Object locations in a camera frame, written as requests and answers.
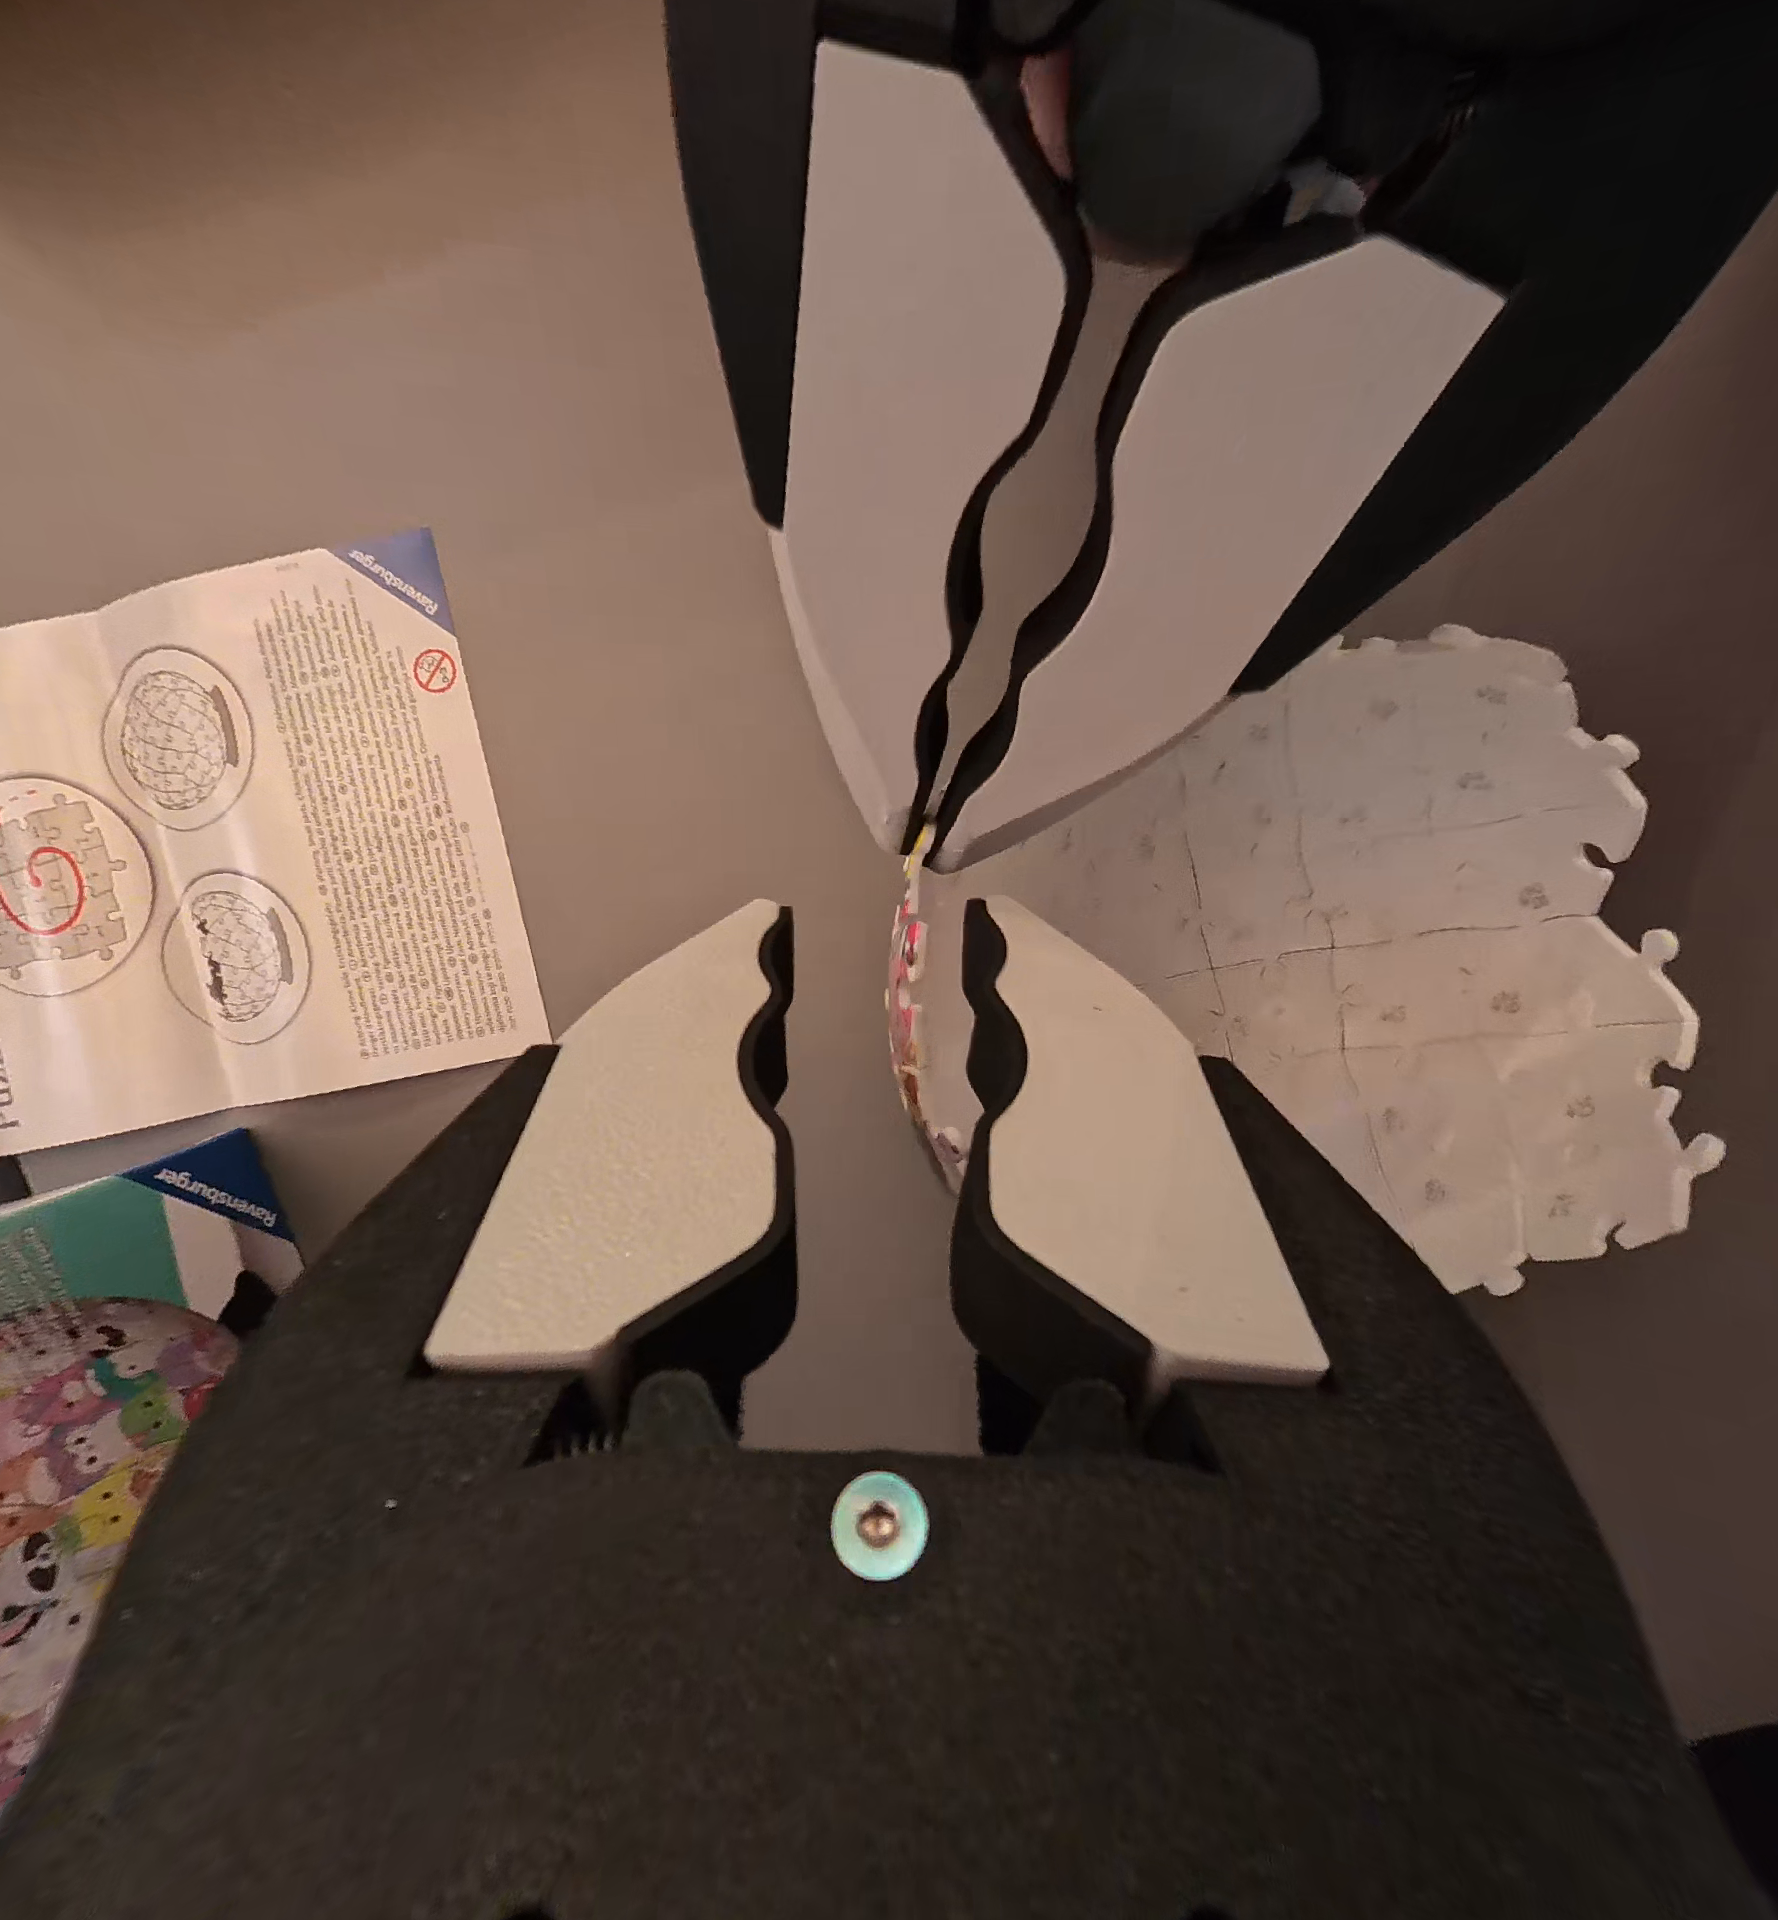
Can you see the partly built puzzle ball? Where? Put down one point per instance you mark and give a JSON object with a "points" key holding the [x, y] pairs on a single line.
{"points": [[1428, 974]]}

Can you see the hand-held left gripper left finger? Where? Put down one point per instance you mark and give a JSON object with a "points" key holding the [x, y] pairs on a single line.
{"points": [[635, 1185]]}

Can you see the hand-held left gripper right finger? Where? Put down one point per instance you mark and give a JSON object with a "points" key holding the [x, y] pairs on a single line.
{"points": [[1128, 1185]]}

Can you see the white instruction leaflet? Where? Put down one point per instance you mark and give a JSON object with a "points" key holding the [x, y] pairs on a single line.
{"points": [[305, 841]]}

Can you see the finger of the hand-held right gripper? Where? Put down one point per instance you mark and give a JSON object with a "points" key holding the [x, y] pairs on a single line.
{"points": [[905, 374], [1249, 495]]}

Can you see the colourful puzzle box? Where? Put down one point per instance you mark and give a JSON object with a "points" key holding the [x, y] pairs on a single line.
{"points": [[48, 1425]]}

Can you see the person's right hand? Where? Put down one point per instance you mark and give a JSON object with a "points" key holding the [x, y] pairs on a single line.
{"points": [[1050, 113]]}

